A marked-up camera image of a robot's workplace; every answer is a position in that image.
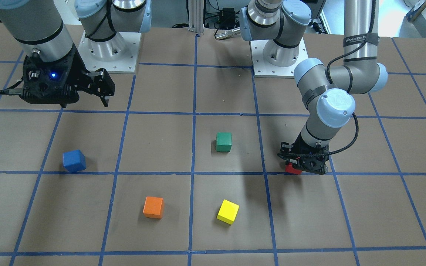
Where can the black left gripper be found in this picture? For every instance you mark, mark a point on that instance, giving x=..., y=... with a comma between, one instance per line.
x=297, y=145

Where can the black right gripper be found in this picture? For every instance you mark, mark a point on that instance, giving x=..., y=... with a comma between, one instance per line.
x=78, y=70

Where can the red wooden block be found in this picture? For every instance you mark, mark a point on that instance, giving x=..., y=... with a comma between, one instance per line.
x=289, y=168

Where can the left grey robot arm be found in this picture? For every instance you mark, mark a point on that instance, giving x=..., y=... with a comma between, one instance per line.
x=327, y=90

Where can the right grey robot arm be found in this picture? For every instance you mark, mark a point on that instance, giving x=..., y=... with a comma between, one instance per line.
x=38, y=26

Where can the blue wooden block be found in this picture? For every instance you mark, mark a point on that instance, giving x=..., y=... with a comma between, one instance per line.
x=74, y=161

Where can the green wooden block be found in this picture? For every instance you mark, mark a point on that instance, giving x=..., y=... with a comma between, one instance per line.
x=223, y=142

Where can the yellow wooden block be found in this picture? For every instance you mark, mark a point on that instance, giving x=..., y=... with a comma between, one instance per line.
x=228, y=212

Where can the orange wooden block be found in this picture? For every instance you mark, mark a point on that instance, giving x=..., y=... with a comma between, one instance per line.
x=153, y=207

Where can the black electronics box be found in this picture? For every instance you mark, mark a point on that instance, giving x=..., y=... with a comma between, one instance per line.
x=227, y=18

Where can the silver metal cylinder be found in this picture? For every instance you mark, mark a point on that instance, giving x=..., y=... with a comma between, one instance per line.
x=227, y=34

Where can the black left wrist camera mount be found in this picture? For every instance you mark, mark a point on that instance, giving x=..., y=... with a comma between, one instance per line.
x=312, y=165

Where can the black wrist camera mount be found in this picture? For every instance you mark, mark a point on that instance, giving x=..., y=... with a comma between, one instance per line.
x=45, y=82
x=312, y=165

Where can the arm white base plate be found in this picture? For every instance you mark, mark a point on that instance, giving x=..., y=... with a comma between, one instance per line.
x=271, y=61
x=118, y=55

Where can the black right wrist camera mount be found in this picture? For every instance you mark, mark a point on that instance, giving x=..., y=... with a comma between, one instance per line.
x=45, y=82

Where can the aluminium frame post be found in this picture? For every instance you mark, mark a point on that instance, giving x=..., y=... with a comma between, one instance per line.
x=196, y=16

